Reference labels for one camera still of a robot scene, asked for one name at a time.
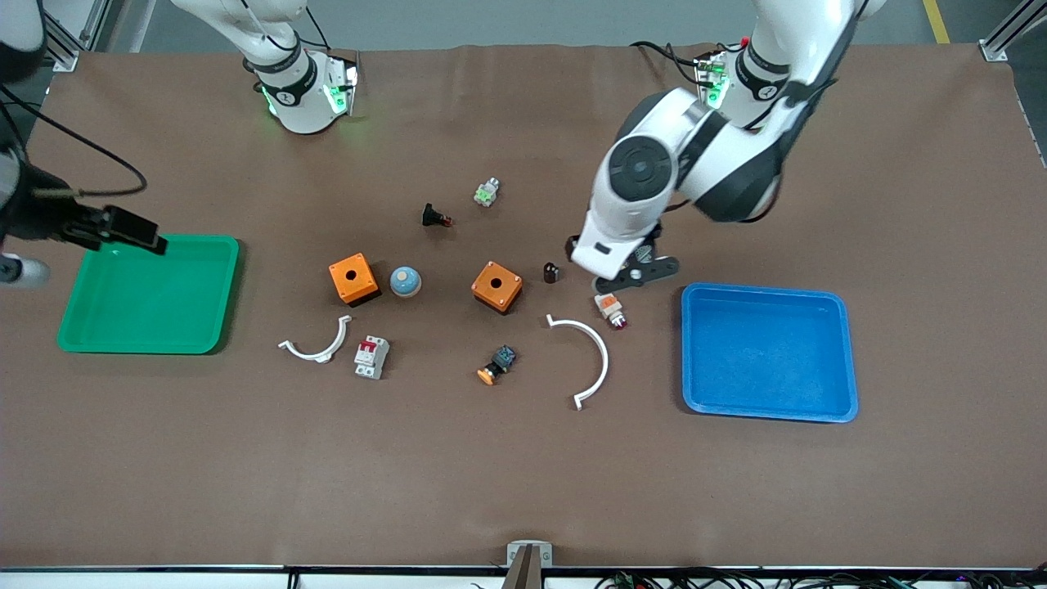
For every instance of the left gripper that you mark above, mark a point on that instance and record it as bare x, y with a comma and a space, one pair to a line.
571, 245

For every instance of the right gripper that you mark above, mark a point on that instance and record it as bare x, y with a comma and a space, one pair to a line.
39, 222

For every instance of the black cylindrical capacitor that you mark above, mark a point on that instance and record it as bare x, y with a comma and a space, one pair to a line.
550, 273

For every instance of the white red circuit breaker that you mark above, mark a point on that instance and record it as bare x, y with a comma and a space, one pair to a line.
372, 360

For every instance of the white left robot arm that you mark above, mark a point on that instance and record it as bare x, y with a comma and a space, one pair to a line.
736, 164

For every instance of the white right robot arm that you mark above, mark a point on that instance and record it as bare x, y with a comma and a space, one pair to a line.
298, 102

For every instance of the red indicator lamp orange block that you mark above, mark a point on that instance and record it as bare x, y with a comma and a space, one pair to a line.
608, 306

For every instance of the green plastic tray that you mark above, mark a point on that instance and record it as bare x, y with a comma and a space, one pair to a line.
147, 303

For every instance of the orange button box with hole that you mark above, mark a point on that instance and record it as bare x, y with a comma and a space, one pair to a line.
508, 291
365, 283

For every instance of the large white curved clamp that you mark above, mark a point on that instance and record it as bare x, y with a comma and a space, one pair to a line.
605, 364

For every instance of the light blue dome buzzer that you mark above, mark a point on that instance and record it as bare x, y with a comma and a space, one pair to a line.
406, 282

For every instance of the blue plastic tray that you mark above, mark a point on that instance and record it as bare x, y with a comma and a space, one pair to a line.
769, 352

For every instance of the small white curved clamp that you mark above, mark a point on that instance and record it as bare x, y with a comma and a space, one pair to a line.
317, 356

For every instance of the brown table mat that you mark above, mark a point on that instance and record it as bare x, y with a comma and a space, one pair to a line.
491, 474

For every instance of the green white button switch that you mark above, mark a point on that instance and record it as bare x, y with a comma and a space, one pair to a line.
487, 194

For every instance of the orange push button switch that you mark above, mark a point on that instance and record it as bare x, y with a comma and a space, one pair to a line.
503, 358

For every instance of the black switch with red tip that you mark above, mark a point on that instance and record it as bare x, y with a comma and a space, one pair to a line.
430, 215

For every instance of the aluminium frame profile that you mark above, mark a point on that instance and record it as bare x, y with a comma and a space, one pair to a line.
64, 51
994, 51

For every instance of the grey mount bracket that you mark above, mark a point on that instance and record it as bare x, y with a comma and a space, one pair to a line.
515, 552

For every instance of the dark tapered post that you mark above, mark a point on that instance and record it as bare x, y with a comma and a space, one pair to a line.
527, 573

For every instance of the black table edge rail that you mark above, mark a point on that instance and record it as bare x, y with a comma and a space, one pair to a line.
409, 568

